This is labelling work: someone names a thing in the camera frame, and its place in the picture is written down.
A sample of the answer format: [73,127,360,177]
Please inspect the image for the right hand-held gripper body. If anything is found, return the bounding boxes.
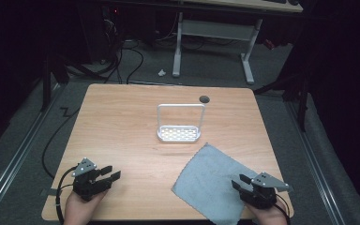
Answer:
[238,172,294,210]

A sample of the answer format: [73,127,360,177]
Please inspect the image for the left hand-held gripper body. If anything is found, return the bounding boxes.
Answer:
[71,157,113,203]

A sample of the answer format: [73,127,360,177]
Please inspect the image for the grey cloth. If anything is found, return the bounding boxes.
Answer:
[171,142,260,225]

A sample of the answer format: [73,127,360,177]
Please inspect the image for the white towel rack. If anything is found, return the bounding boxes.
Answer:
[156,103,206,143]

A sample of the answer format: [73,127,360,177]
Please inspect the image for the person's right hand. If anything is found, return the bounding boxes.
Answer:
[245,200,289,225]

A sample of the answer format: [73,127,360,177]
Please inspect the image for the person's left hand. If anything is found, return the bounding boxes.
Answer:
[63,188,109,225]

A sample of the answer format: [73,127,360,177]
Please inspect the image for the black metal stand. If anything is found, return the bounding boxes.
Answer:
[253,59,310,132]
[39,52,71,113]

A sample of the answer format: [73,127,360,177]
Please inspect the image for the dark computer tower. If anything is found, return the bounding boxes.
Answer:
[78,4,123,64]

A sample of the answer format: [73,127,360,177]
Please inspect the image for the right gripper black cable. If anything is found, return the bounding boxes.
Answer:
[275,193,293,219]

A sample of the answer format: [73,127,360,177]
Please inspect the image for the metal floor rail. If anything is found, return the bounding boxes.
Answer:
[0,83,66,223]
[285,101,348,225]

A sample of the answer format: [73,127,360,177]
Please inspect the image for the black floor cables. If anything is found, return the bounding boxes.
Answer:
[64,18,145,84]

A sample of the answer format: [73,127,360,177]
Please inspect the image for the white desk frame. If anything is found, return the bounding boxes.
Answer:
[172,0,304,85]

